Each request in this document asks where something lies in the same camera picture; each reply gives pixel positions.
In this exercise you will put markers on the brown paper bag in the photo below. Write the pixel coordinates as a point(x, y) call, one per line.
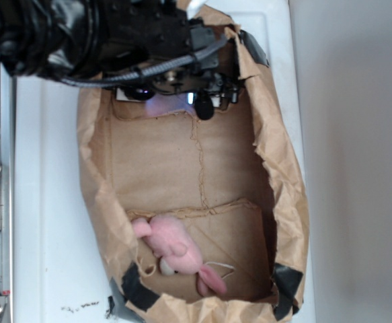
point(234, 182)

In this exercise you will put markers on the pink plush bunny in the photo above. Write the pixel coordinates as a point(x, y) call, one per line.
point(177, 252)

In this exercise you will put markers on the black round microphone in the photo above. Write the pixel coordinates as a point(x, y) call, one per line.
point(203, 107)

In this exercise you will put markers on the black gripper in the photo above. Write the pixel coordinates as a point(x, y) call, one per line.
point(152, 47)

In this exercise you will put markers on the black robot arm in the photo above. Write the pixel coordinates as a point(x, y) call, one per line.
point(55, 40)

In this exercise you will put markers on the aluminium frame rail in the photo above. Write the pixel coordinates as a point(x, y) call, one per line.
point(7, 143)

